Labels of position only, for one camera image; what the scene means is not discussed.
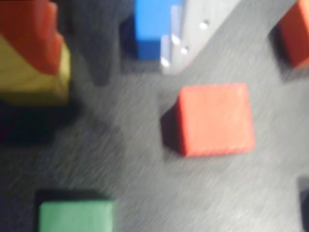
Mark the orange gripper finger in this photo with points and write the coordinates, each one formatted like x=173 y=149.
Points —
x=26 y=26

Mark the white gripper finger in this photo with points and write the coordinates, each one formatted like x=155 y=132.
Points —
x=193 y=36

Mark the green cube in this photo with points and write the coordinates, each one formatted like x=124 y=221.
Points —
x=74 y=217

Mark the blue cube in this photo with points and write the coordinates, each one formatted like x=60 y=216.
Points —
x=149 y=26

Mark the yellow cube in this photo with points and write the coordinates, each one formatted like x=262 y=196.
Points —
x=26 y=82

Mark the red cube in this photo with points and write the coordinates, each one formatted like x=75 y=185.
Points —
x=212 y=118

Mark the orange cube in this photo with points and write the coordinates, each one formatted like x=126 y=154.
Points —
x=297 y=33

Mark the black table mat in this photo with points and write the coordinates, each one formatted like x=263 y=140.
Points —
x=144 y=181

